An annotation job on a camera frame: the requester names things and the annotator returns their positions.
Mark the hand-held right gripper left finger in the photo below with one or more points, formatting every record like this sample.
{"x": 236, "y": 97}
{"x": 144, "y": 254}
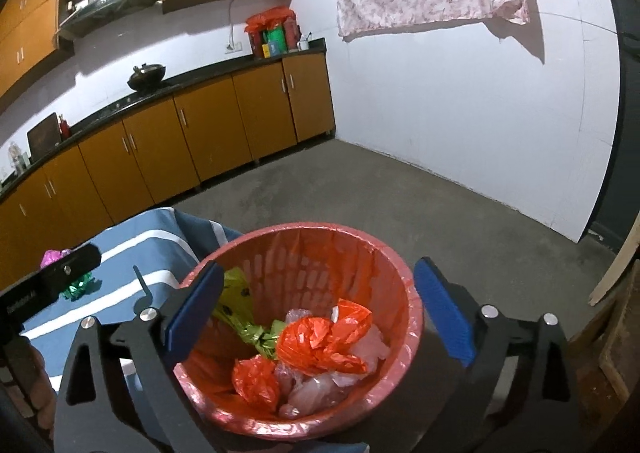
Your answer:
{"x": 192, "y": 313}

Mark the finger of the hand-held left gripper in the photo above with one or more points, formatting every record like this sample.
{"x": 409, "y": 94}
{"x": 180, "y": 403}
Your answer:
{"x": 45, "y": 290}

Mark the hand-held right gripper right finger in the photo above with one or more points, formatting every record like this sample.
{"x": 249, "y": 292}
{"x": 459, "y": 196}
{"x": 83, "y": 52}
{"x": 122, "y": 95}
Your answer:
{"x": 445, "y": 313}

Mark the purple plastic bag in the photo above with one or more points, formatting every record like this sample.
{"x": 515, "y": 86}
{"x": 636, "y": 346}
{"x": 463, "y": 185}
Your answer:
{"x": 51, "y": 258}

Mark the green plastic bag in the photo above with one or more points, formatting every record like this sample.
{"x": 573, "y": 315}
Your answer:
{"x": 237, "y": 303}
{"x": 80, "y": 289}

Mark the red plastic basket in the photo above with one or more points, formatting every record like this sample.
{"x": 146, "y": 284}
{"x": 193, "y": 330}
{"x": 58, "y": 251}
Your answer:
{"x": 300, "y": 428}
{"x": 310, "y": 258}

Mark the blue striped blanket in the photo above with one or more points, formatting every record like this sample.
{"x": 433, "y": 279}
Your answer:
{"x": 140, "y": 243}

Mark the clear jar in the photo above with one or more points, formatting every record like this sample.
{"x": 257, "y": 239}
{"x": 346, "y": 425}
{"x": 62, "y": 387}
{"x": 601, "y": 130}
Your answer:
{"x": 17, "y": 159}

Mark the dark cutting board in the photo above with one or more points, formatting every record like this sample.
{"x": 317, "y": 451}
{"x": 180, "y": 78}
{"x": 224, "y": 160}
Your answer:
{"x": 44, "y": 135}

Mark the red bottle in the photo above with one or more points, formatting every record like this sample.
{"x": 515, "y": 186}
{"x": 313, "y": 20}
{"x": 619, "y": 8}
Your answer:
{"x": 64, "y": 128}

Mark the light wooden plank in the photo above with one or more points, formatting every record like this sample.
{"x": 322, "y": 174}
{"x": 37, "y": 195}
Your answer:
{"x": 612, "y": 273}

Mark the orange base cabinets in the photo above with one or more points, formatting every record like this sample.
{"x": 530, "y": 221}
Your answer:
{"x": 210, "y": 128}

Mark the black countertop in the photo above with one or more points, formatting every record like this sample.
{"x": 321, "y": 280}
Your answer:
{"x": 200, "y": 78}

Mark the black wok with lid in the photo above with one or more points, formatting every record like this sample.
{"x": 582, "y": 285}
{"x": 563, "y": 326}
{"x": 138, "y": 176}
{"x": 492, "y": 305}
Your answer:
{"x": 146, "y": 78}

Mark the green packet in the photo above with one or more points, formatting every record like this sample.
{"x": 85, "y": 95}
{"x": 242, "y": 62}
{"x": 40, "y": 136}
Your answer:
{"x": 276, "y": 40}

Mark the white cup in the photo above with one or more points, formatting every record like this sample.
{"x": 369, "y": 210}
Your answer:
{"x": 304, "y": 44}

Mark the red bag of groceries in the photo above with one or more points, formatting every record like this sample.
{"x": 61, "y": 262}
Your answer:
{"x": 270, "y": 18}

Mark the wooden frame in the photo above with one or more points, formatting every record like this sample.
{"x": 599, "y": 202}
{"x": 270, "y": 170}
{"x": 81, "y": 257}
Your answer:
{"x": 615, "y": 348}

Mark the wall socket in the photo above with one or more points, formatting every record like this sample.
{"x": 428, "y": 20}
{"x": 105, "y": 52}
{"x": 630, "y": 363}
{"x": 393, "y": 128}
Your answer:
{"x": 233, "y": 48}

